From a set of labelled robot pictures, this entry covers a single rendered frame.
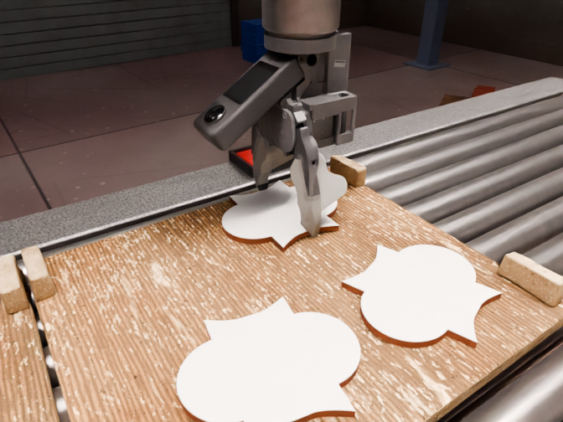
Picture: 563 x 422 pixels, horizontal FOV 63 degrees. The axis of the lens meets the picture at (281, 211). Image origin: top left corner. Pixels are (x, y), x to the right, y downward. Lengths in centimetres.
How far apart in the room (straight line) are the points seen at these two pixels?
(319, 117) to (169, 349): 26
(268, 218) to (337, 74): 18
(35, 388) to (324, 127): 35
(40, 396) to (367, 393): 24
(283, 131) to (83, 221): 29
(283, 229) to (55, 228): 29
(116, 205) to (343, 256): 32
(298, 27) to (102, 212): 35
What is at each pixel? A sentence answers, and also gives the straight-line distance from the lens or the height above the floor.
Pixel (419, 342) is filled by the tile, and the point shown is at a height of 94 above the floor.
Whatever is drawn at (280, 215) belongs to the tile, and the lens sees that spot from 53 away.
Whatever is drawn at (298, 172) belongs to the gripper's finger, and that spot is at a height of 101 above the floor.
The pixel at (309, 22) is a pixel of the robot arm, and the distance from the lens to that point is 44.
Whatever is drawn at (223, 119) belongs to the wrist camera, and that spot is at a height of 108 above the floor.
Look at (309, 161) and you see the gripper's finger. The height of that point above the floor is 103.
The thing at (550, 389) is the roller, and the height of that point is 92.
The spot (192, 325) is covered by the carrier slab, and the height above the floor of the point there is 94.
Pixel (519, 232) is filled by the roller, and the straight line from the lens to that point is 62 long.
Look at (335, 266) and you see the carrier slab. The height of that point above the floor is 94.
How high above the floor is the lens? 123
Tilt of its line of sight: 32 degrees down
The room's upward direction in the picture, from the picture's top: straight up
